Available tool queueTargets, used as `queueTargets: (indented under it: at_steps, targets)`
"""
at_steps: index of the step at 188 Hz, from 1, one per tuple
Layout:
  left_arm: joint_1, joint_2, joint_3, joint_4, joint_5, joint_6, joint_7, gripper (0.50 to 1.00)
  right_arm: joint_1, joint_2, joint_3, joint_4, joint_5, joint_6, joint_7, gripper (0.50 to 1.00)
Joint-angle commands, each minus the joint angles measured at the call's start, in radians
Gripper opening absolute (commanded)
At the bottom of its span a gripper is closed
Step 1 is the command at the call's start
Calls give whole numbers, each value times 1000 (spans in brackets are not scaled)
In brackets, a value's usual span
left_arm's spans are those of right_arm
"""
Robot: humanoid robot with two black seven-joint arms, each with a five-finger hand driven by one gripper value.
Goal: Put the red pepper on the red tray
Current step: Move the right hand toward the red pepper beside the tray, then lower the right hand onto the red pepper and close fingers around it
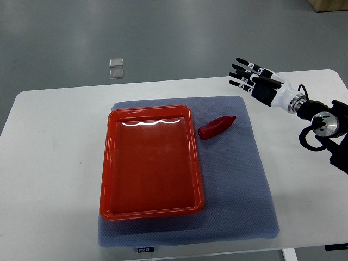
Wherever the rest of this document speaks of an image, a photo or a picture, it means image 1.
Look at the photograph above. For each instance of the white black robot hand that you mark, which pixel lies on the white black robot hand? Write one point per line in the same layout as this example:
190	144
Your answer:
269	87

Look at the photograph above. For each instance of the red pepper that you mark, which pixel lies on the red pepper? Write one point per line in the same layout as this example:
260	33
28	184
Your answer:
215	127

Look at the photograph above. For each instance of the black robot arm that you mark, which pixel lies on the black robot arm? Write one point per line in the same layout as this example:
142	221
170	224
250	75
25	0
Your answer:
328	125

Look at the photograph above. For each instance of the red plastic tray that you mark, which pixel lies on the red plastic tray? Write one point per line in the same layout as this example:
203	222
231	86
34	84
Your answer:
151	167

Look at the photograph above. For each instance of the cardboard box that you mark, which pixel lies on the cardboard box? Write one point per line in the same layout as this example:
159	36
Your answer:
328	5

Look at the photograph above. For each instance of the blue-grey mesh mat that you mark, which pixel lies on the blue-grey mesh mat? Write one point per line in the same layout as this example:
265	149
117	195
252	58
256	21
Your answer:
238	202

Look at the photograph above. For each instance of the upper metal floor plate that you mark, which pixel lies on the upper metal floor plate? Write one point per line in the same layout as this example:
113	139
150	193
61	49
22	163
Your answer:
115	62

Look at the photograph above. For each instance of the metal floor plate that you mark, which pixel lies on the metal floor plate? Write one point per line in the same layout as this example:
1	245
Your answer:
116	73
115	62

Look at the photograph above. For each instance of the lower metal floor plate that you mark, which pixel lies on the lower metal floor plate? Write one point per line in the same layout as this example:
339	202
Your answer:
116	73

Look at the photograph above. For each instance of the white table leg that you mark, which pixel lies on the white table leg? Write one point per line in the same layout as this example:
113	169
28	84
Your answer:
289	254

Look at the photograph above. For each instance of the black table control panel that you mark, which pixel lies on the black table control panel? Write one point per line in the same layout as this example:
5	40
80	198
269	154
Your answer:
335	247

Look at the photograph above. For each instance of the black table label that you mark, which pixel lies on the black table label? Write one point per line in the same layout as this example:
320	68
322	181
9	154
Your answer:
145	249

